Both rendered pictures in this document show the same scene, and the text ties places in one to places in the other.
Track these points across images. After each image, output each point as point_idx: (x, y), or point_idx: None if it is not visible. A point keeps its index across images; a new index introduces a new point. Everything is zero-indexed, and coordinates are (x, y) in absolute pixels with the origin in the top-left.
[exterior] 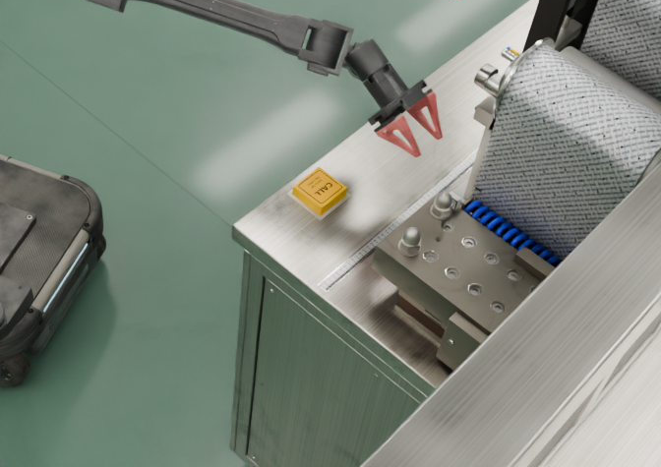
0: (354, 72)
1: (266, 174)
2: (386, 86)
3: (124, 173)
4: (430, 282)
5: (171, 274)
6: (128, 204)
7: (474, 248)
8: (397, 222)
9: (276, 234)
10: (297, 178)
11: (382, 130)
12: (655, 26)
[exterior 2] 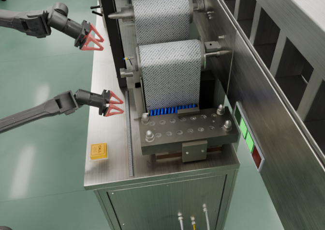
0: (80, 104)
1: (49, 172)
2: (96, 99)
3: (4, 211)
4: (167, 142)
5: (50, 224)
6: (14, 219)
7: (165, 122)
8: (129, 138)
9: (100, 175)
10: (87, 154)
11: (106, 113)
12: (158, 21)
